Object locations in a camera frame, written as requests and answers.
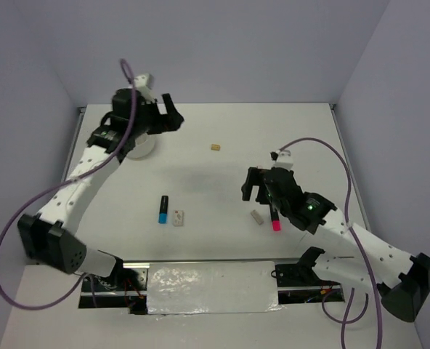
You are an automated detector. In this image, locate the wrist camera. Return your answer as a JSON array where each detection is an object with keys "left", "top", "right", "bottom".
[
  {"left": 134, "top": 73, "right": 156, "bottom": 103},
  {"left": 270, "top": 149, "right": 293, "bottom": 171}
]

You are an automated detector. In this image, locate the white round divided container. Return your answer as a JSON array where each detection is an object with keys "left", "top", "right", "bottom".
[{"left": 126, "top": 134, "right": 157, "bottom": 160}]

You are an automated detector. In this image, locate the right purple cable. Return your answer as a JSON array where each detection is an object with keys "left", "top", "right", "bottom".
[{"left": 278, "top": 137, "right": 383, "bottom": 349}]

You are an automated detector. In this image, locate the black pink highlighter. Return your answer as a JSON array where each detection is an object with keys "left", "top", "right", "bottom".
[{"left": 269, "top": 206, "right": 281, "bottom": 232}]

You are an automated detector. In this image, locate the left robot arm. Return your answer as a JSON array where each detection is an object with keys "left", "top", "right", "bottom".
[{"left": 17, "top": 88, "right": 184, "bottom": 290}]

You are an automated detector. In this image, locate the purple cable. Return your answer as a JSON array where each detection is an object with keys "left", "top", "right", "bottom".
[
  {"left": 278, "top": 137, "right": 383, "bottom": 349},
  {"left": 0, "top": 58, "right": 138, "bottom": 312}
]

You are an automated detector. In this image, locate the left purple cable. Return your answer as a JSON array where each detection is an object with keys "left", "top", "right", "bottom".
[{"left": 0, "top": 58, "right": 138, "bottom": 312}]

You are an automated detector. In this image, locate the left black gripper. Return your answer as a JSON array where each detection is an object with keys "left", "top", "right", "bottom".
[{"left": 131, "top": 94, "right": 184, "bottom": 138}]

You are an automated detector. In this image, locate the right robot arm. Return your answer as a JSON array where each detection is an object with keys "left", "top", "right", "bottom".
[{"left": 241, "top": 167, "right": 430, "bottom": 323}]

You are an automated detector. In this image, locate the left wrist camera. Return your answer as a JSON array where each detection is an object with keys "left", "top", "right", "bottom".
[{"left": 134, "top": 73, "right": 156, "bottom": 103}]

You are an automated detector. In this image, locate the grey white eraser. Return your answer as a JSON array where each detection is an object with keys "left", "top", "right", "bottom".
[{"left": 251, "top": 210, "right": 264, "bottom": 225}]

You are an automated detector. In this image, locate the black blue highlighter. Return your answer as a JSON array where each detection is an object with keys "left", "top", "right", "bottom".
[{"left": 158, "top": 195, "right": 169, "bottom": 224}]

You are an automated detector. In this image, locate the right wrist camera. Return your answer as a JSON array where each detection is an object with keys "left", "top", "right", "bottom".
[{"left": 270, "top": 149, "right": 293, "bottom": 171}]

